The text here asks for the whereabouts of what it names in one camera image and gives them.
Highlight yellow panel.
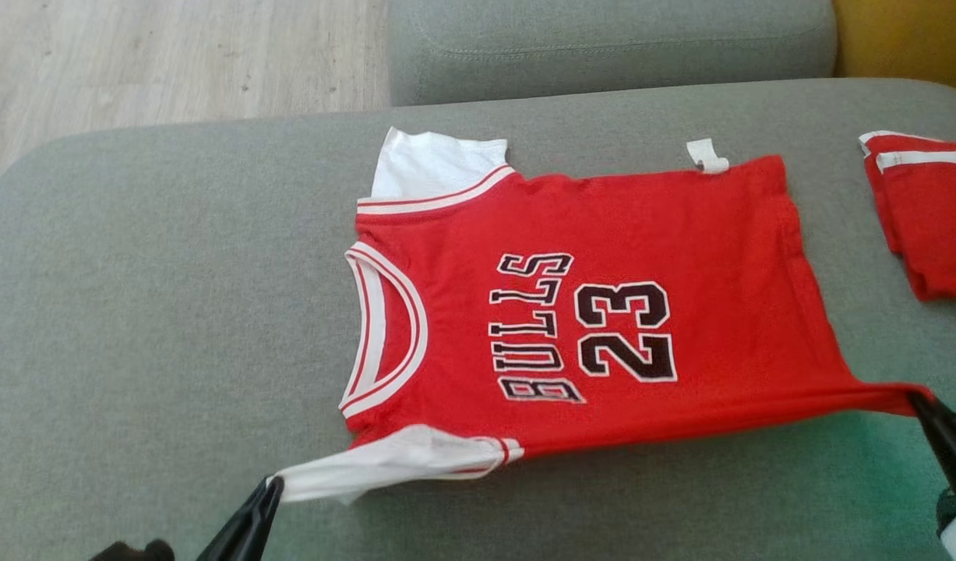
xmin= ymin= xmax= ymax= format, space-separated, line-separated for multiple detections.
xmin=831 ymin=0 xmax=956 ymax=98

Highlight small grey sofa cushion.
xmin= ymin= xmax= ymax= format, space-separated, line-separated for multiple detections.
xmin=386 ymin=0 xmax=838 ymax=108

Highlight red shorts white stripes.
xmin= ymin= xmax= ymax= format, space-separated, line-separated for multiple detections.
xmin=859 ymin=130 xmax=956 ymax=303

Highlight red white Bulls jersey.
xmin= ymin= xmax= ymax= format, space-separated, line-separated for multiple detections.
xmin=275 ymin=127 xmax=935 ymax=504

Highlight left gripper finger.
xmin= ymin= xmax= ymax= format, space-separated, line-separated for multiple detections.
xmin=197 ymin=477 xmax=276 ymax=561
xmin=230 ymin=475 xmax=285 ymax=561

